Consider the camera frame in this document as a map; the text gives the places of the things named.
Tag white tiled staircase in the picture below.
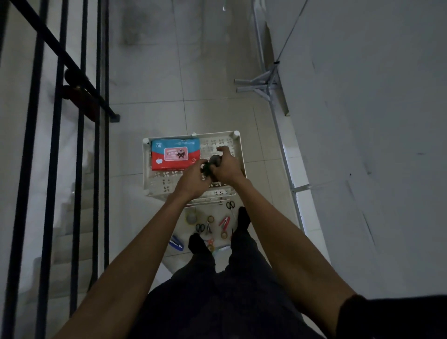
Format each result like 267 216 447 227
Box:
20 150 105 301

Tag person's right forearm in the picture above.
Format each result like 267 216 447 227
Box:
230 177 357 338

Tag black metal railing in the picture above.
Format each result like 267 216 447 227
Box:
0 0 121 339

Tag grey metal stand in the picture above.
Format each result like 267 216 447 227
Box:
233 0 312 233

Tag person's black left sock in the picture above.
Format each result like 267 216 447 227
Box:
188 233 214 261

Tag person's black sock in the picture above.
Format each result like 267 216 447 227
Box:
236 206 252 235
188 233 214 261

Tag person's right hand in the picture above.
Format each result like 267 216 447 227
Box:
209 145 246 188

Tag person's black trousers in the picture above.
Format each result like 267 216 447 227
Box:
127 227 325 339

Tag red blue tissue packet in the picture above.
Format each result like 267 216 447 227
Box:
150 137 202 172

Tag white small cart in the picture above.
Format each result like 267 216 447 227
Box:
141 129 248 207

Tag person's left forearm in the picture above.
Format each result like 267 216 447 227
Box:
52 195 198 339

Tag green tape dispenser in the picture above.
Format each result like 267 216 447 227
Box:
202 164 219 183

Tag person's black right sock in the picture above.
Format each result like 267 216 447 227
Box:
236 206 252 235

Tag person's left hand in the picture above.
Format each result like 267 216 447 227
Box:
173 159 213 203

